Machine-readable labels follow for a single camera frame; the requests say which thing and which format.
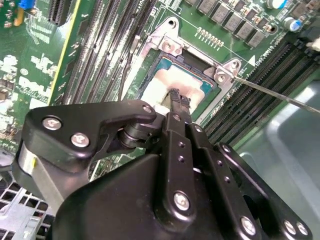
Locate metal wire locking lever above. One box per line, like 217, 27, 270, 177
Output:
119, 34, 142, 100
232, 74, 320, 113

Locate silver CPU plate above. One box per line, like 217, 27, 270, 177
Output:
142, 56, 217, 107

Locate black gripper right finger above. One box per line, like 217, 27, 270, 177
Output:
180, 95, 315, 240

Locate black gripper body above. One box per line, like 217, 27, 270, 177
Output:
52, 152, 241, 240

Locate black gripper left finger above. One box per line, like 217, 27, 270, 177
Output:
11, 87, 200, 226

